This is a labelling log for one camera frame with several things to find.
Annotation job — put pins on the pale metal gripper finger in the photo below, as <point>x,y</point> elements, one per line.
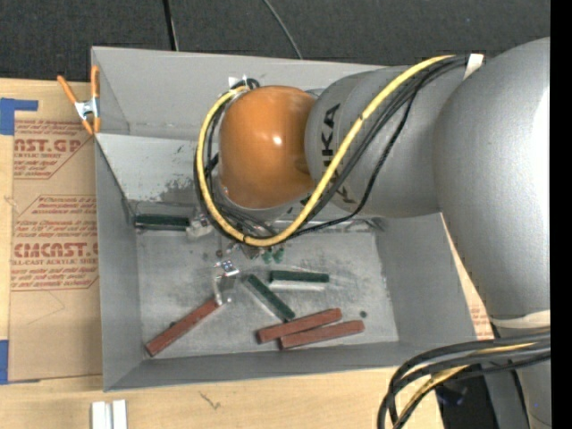
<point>199,229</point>
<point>226,284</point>

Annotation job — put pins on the dark green flat block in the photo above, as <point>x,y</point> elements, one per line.
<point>162,221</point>
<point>299,277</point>
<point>271,298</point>

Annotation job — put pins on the red-brown flat block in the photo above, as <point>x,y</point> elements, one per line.
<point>181,327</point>
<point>322,334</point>
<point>298,325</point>

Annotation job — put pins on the grey metal bin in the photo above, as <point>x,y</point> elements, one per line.
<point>313,360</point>

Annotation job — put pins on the brown cardboard board, red print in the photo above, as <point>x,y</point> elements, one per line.
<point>53,311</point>

